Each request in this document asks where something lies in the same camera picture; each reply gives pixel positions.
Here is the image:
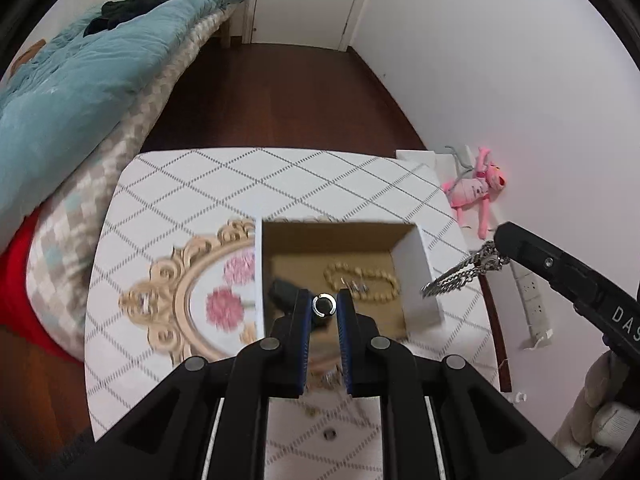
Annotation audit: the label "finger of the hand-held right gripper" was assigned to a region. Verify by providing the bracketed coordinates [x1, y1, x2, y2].
[494, 220, 602, 307]

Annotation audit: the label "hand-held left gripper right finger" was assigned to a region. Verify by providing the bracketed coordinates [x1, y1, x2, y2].
[336, 288, 577, 480]

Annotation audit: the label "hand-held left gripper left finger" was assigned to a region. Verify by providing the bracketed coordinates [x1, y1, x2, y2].
[65, 289, 313, 480]

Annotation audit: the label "silver ring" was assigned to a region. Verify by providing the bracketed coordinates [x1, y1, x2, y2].
[312, 294, 337, 319]

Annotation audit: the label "silver chain necklace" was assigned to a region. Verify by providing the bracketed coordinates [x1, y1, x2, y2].
[420, 241, 512, 299]

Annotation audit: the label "white cardboard box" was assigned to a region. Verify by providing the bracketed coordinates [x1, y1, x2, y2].
[254, 217, 444, 342]

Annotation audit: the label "person's right hand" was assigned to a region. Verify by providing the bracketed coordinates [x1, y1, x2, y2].
[550, 350, 640, 467]

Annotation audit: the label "white power strip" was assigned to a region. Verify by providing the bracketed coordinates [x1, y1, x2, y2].
[509, 259, 554, 351]

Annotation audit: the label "brown wooden board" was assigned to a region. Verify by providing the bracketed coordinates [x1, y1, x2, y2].
[481, 277, 513, 393]

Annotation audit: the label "pink plush toy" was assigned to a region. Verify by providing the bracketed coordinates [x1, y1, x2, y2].
[442, 146, 509, 239]

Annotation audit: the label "gold framed floral tray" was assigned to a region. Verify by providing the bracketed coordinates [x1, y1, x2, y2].
[118, 217, 263, 362]

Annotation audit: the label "diamond pattern tablecloth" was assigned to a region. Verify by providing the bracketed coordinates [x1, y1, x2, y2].
[84, 147, 502, 480]

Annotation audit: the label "checkered bed sheet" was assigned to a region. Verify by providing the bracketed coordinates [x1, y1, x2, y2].
[22, 2, 236, 321]

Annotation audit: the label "red cloth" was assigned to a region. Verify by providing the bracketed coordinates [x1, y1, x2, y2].
[0, 210, 83, 365]

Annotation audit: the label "bed with blue blanket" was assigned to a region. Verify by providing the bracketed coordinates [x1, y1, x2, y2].
[0, 0, 253, 251]

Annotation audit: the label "white door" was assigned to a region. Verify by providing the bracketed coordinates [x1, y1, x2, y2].
[250, 0, 372, 52]

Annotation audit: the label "black clothing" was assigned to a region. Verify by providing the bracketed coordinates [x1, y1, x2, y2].
[82, 0, 182, 37]

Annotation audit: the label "thin chain pieces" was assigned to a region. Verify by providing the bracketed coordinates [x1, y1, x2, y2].
[303, 371, 346, 418]

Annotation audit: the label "beige bead bracelet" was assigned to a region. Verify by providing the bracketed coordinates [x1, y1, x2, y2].
[324, 259, 402, 305]

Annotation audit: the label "grey cable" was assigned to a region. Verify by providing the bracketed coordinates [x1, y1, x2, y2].
[444, 144, 477, 173]

